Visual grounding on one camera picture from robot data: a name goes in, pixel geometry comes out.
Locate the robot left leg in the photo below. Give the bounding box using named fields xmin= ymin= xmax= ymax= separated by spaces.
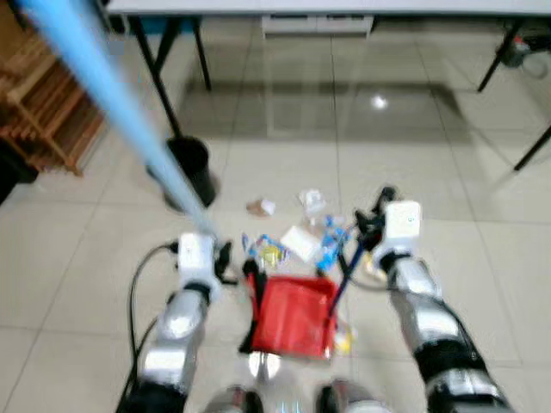
xmin=202 ymin=385 xmax=264 ymax=413

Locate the small white crumpled carton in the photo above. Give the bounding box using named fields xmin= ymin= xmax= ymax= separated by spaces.
xmin=297 ymin=188 xmax=329 ymax=217

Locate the red long-handled dustpan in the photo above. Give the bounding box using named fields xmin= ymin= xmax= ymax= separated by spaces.
xmin=248 ymin=184 xmax=399 ymax=359

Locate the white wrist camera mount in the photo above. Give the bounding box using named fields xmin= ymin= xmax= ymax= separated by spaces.
xmin=383 ymin=200 xmax=424 ymax=256
xmin=176 ymin=232 xmax=217 ymax=290

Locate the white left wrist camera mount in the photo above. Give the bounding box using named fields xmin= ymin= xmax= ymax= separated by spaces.
xmin=176 ymin=232 xmax=217 ymax=290

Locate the blue plastic wrapper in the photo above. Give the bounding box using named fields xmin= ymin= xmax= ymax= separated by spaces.
xmin=313 ymin=214 xmax=355 ymax=273

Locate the small torn cardboard scrap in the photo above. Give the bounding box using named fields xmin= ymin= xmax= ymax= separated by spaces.
xmin=245 ymin=197 xmax=277 ymax=219

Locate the broom with black bristles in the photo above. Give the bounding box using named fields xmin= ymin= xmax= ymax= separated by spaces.
xmin=15 ymin=0 xmax=264 ymax=355

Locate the yellow white crumpled packet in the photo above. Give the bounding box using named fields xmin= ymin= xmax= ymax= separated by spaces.
xmin=331 ymin=322 xmax=355 ymax=356

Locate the white flat paper tray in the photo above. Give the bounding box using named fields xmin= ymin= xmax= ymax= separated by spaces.
xmin=279 ymin=225 xmax=322 ymax=264

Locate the wooden slatted rack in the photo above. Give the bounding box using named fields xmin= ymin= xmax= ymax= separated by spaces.
xmin=0 ymin=7 xmax=107 ymax=178

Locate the robot leg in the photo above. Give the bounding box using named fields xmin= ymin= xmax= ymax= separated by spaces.
xmin=202 ymin=385 xmax=264 ymax=413
xmin=314 ymin=381 xmax=390 ymax=413

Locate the yellow blue snack packet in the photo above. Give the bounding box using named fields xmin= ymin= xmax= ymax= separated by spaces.
xmin=242 ymin=233 xmax=290 ymax=268

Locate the white table with black legs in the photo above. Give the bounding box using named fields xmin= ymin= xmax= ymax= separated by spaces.
xmin=105 ymin=0 xmax=551 ymax=94

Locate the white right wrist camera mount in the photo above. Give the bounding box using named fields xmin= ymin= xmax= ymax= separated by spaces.
xmin=383 ymin=200 xmax=424 ymax=256

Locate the robot right leg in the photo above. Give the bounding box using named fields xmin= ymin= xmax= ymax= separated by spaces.
xmin=314 ymin=381 xmax=390 ymax=413

